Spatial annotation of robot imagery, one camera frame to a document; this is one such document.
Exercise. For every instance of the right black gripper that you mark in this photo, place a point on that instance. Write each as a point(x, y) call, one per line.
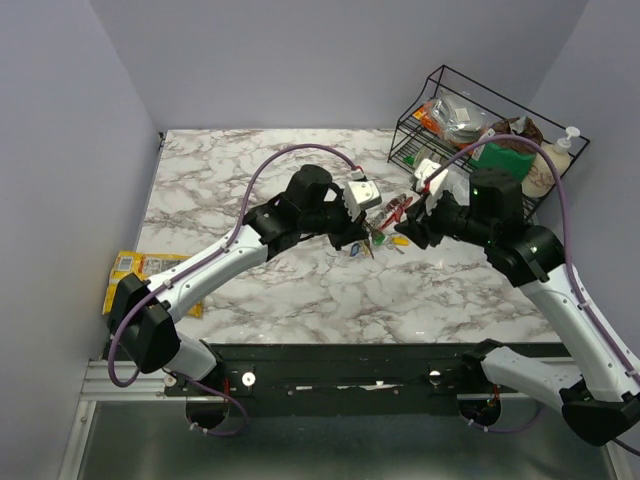
point(419, 218)

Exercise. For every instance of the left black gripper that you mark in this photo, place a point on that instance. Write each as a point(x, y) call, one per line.
point(351, 232)

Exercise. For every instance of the yellow tagged key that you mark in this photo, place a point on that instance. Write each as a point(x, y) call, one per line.
point(397, 243)

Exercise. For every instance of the keyring with keys red tag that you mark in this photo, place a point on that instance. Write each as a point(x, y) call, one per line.
point(379, 227)

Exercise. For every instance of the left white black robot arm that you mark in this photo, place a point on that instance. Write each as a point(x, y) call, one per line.
point(144, 313)

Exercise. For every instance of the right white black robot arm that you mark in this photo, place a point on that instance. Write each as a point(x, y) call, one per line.
point(599, 402)

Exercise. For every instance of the clear plastic packet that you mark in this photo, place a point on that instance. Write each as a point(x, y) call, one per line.
point(458, 185)

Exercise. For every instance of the green white snack packet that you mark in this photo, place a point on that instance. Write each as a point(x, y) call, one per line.
point(424, 153)

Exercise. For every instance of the silver foil bag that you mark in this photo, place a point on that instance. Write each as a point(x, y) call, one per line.
point(456, 119)

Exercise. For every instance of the orange snack bag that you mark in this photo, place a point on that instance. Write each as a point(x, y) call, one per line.
point(422, 116)

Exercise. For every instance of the green brown snack bag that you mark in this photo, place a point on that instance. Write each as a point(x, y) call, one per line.
point(512, 156)

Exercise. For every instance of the white pump soap bottle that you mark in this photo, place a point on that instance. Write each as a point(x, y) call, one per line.
point(540, 179)

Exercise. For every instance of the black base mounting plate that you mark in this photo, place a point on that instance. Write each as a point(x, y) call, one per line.
point(339, 380)

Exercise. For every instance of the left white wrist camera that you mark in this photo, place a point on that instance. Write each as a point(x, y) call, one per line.
point(360, 196)

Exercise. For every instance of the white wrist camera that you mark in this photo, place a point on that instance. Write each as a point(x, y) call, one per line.
point(429, 177)
point(360, 196)

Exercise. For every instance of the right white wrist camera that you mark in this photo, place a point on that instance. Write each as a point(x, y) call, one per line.
point(429, 177)

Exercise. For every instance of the black wire rack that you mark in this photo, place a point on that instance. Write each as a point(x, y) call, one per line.
point(410, 135)

